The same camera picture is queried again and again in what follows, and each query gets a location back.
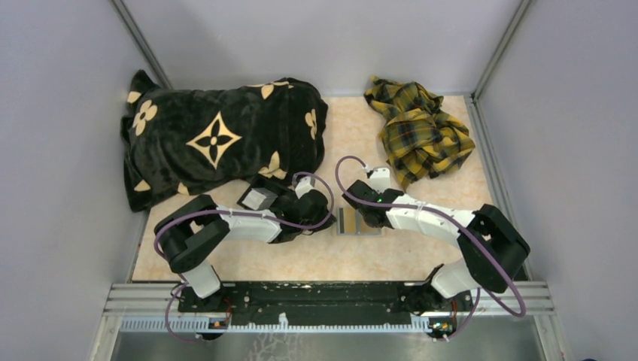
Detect yellow plaid cloth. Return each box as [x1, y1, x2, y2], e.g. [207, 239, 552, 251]
[364, 77, 475, 190]

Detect black floral plush blanket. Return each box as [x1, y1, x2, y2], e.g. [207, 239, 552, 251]
[120, 70, 329, 212]

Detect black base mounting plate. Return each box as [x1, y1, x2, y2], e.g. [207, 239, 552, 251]
[178, 281, 472, 326]

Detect white cable duct strip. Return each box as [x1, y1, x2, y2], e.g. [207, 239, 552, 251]
[120, 316, 433, 334]

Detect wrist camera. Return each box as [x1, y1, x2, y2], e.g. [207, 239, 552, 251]
[366, 167, 392, 193]
[294, 176, 315, 199]

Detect aluminium front rail frame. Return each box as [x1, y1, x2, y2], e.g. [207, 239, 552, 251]
[103, 281, 556, 316]

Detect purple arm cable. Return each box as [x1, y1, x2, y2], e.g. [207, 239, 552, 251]
[152, 171, 336, 344]
[333, 156, 527, 342]

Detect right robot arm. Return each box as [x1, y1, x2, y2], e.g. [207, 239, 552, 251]
[342, 180, 530, 313]

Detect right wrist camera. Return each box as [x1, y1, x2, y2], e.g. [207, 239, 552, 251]
[366, 167, 392, 193]

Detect white card stack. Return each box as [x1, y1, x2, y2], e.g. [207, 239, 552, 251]
[238, 188, 278, 211]

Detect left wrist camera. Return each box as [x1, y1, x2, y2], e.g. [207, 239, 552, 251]
[294, 176, 315, 199]

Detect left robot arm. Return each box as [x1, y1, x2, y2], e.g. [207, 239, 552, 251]
[153, 188, 336, 311]

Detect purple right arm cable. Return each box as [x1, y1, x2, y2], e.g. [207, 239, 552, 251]
[333, 156, 527, 342]

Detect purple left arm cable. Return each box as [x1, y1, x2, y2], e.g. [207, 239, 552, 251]
[152, 171, 336, 344]

